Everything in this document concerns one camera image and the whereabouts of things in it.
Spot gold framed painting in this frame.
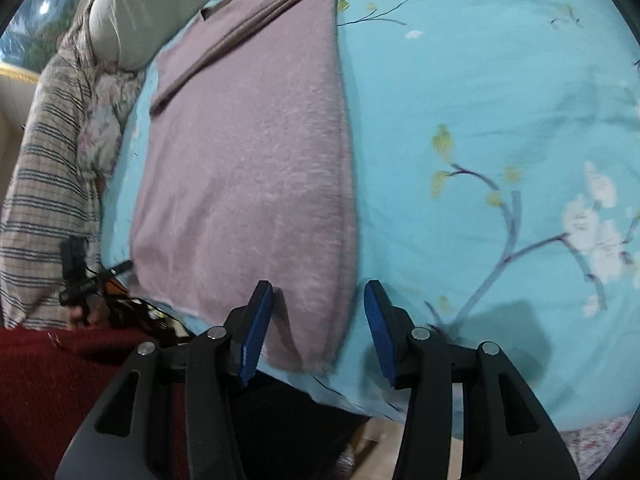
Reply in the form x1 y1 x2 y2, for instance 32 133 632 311
0 0 86 81

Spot grey striped pillow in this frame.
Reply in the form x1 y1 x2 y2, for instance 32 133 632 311
89 0 266 71

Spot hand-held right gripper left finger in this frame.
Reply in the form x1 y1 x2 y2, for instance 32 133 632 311
54 280 275 480

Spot plaid blanket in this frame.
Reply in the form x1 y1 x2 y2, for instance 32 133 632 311
0 10 108 331

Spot pink floral pillow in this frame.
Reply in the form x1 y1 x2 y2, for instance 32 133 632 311
75 67 146 181

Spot black cables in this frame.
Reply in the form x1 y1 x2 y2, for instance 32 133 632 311
107 292 198 346

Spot dark red cloth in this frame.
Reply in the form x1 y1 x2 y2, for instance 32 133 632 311
0 327 191 480

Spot pink floral cloth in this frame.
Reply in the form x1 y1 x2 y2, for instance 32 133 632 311
560 412 636 476

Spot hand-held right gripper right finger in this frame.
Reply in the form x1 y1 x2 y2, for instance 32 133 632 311
364 280 581 480

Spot pink fleece sweater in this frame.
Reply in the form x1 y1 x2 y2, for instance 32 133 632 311
127 0 361 376

